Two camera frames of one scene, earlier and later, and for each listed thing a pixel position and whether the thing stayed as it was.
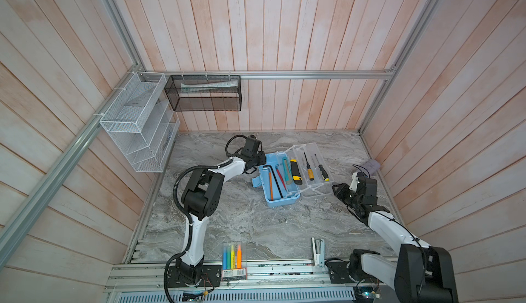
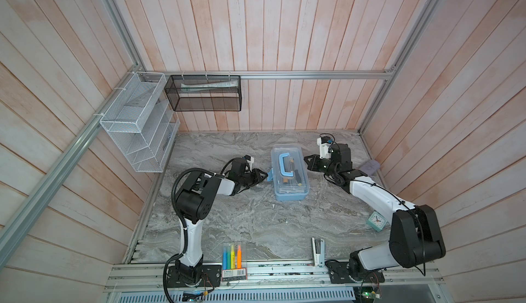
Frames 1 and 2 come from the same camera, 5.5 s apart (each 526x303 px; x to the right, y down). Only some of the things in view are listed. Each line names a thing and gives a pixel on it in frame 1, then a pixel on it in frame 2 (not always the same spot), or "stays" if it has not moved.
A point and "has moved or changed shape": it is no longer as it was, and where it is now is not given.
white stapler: [319, 259] stays
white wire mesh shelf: [140, 123] stays
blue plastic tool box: [299, 171] has moved or changed shape
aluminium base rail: [263, 277] stays
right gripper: [340, 190] to [313, 164]
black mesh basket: [205, 92] stays
